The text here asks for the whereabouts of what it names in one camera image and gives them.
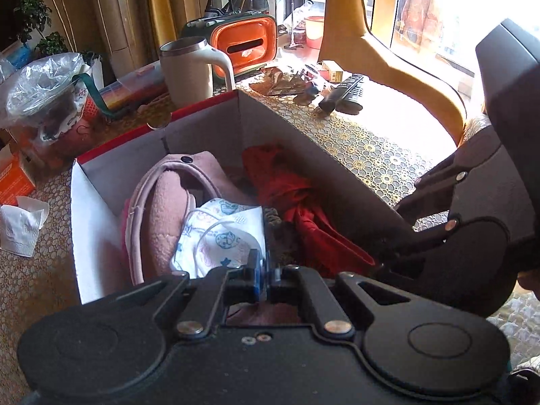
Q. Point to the crumpled white tissue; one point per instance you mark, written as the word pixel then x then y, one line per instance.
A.
pixel 21 224

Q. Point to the red fabric cloth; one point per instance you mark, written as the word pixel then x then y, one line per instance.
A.
pixel 296 200

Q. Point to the green potted plant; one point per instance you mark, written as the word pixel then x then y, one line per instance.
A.
pixel 50 19

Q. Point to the colourful flat box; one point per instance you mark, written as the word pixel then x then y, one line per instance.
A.
pixel 135 88

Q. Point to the cream mug with steel rim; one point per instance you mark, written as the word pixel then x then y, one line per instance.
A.
pixel 186 64

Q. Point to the crumpled snack wrappers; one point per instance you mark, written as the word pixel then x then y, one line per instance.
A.
pixel 304 84

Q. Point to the floral lace tablecloth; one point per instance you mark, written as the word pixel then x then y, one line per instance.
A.
pixel 388 146

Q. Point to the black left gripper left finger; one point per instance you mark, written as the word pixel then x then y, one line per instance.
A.
pixel 190 308

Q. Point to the black remote control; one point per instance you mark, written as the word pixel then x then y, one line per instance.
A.
pixel 346 97

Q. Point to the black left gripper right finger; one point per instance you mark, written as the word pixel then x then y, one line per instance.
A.
pixel 338 308

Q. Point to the white red-rimmed cardboard box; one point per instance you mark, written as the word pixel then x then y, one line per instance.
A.
pixel 207 137

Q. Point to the orange green tissue box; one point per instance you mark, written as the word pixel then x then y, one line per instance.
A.
pixel 249 39

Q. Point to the clear plastic bag of snacks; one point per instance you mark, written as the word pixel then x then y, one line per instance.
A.
pixel 49 108

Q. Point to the yellow chair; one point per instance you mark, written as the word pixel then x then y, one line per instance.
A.
pixel 349 42

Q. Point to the white printed face mask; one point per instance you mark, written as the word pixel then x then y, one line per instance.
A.
pixel 219 233

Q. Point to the orange cardboard box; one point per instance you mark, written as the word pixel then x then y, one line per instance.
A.
pixel 15 178

